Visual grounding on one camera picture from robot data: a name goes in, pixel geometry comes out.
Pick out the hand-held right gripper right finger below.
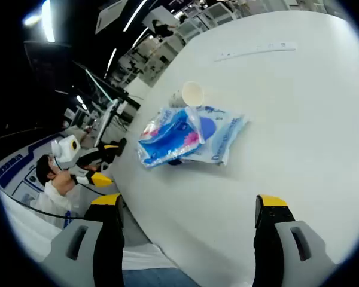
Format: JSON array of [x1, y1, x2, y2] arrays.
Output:
[[252, 194, 336, 287]]

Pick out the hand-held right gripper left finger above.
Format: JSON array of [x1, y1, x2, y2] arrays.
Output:
[[41, 193, 126, 287]]

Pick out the blue tissue pack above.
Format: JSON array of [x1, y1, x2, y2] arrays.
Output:
[[136, 106, 206, 170]]

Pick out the white paper cup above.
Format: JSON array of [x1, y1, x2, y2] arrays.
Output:
[[168, 81, 205, 109]]

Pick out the light blue wipes pack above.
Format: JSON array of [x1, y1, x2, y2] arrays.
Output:
[[179, 105, 248, 167]]

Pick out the person's left hand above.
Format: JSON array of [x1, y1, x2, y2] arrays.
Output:
[[54, 172, 76, 196]]

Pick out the person's head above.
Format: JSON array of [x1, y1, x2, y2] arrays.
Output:
[[35, 154, 63, 187]]

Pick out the person's blue jeans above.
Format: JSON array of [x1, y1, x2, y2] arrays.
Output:
[[122, 267, 200, 287]]

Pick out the large dark monitor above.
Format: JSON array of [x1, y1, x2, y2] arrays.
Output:
[[73, 61, 142, 110]]

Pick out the person in white coat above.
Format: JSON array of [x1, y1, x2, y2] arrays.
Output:
[[0, 191, 180, 271]]

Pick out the ceiling air conditioner unit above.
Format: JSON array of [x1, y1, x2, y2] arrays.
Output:
[[95, 0, 130, 35]]

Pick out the white table power strip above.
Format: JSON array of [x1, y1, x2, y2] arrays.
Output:
[[213, 41, 297, 63]]

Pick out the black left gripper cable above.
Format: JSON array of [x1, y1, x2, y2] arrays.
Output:
[[16, 179, 102, 222]]

